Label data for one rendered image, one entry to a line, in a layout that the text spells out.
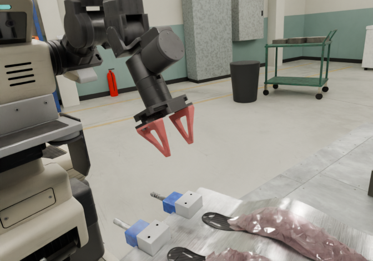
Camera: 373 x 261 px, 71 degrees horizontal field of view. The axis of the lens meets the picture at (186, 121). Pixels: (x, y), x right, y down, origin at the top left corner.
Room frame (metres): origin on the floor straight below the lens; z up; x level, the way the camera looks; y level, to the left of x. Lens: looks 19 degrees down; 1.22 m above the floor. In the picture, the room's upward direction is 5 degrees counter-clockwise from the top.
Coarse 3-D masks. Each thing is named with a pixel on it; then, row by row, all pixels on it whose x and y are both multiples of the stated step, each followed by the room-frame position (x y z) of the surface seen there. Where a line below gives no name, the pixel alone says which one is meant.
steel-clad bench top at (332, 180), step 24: (336, 144) 0.81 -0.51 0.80; (360, 144) 0.79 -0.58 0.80; (312, 168) 0.67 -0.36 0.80; (336, 168) 0.66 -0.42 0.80; (360, 168) 0.65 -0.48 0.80; (264, 192) 0.58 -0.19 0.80; (288, 192) 0.57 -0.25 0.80; (312, 192) 0.56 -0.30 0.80; (336, 192) 0.55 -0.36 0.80; (360, 192) 0.54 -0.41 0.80; (336, 216) 0.47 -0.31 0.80; (360, 216) 0.46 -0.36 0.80
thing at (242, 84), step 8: (232, 64) 4.16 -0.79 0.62; (240, 64) 4.05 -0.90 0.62; (248, 64) 4.01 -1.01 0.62; (256, 64) 4.05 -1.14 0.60; (232, 72) 4.17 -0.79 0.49; (240, 72) 4.04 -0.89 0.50; (248, 72) 4.01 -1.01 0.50; (256, 72) 4.06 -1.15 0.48; (232, 80) 4.20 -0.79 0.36; (240, 80) 4.05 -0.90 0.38; (248, 80) 4.02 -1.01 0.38; (256, 80) 4.08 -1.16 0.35; (232, 88) 4.26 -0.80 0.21; (240, 88) 4.06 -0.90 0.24; (248, 88) 4.03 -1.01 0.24; (256, 88) 4.11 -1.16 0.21; (240, 96) 4.08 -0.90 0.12; (248, 96) 4.04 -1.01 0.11; (256, 96) 4.14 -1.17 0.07
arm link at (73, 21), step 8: (64, 0) 0.61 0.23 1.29; (72, 0) 0.60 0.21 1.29; (80, 0) 0.60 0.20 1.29; (88, 0) 0.61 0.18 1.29; (96, 0) 0.62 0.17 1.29; (72, 8) 0.60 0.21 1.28; (80, 8) 0.60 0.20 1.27; (64, 16) 0.63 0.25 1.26; (72, 16) 0.60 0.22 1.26; (80, 16) 0.60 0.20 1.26; (88, 16) 0.61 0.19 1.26; (64, 24) 0.63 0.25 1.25; (72, 24) 0.61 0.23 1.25; (80, 24) 0.59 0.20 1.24; (88, 24) 0.60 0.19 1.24; (72, 32) 0.61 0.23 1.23; (80, 32) 0.59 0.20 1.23; (88, 32) 0.59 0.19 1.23; (72, 40) 0.62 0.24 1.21; (80, 40) 0.59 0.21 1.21; (88, 40) 0.60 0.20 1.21
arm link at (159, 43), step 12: (108, 36) 0.54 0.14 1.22; (120, 36) 0.52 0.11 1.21; (144, 36) 0.50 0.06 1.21; (156, 36) 0.48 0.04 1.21; (168, 36) 0.48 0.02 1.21; (120, 48) 0.51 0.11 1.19; (132, 48) 0.52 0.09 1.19; (144, 48) 0.50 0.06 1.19; (156, 48) 0.46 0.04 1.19; (168, 48) 0.47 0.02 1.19; (180, 48) 0.49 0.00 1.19; (144, 60) 0.49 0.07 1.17; (156, 60) 0.47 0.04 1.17; (168, 60) 0.46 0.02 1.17; (156, 72) 0.49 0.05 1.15
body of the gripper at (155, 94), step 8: (144, 80) 0.50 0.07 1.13; (152, 80) 0.50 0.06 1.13; (160, 80) 0.51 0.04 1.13; (144, 88) 0.50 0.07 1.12; (152, 88) 0.50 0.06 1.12; (160, 88) 0.50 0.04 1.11; (144, 96) 0.50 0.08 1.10; (152, 96) 0.49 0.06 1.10; (160, 96) 0.49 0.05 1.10; (168, 96) 0.50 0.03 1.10; (184, 96) 0.52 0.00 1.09; (144, 104) 0.51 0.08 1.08; (152, 104) 0.49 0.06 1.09; (160, 104) 0.47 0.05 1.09; (144, 112) 0.47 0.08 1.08; (152, 112) 0.45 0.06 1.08; (136, 120) 0.49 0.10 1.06
